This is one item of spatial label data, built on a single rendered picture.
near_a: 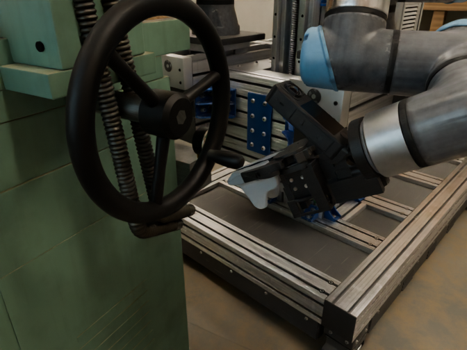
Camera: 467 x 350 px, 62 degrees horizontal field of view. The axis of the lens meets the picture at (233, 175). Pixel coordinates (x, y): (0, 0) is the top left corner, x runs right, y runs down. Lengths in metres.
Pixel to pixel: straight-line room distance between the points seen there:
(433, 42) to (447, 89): 0.09
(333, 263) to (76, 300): 0.75
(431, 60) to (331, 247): 0.89
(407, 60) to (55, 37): 0.39
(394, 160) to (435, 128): 0.05
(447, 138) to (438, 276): 1.26
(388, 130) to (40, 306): 0.57
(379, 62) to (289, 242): 0.89
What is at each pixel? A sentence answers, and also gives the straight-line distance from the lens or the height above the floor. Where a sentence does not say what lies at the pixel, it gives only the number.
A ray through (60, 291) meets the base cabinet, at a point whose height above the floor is 0.51.
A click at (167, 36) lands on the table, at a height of 0.87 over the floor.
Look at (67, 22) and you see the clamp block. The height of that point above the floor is 0.92.
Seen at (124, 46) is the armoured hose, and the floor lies 0.89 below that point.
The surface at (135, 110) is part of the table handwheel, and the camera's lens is 0.52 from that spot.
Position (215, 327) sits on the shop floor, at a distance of 1.30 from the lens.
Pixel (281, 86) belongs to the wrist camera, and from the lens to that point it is 0.48.
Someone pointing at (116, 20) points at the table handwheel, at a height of 0.93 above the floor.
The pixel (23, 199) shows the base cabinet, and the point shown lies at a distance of 0.62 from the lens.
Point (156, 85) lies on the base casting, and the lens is 0.76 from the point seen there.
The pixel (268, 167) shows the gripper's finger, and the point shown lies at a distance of 0.47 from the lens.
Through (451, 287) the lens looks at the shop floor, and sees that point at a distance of 1.61.
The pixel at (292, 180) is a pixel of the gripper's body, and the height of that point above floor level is 0.74.
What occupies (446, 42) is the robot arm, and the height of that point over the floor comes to 0.90.
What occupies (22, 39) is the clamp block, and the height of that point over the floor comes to 0.90.
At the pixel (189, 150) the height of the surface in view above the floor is 0.62.
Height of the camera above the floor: 0.96
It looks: 26 degrees down
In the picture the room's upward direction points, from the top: straight up
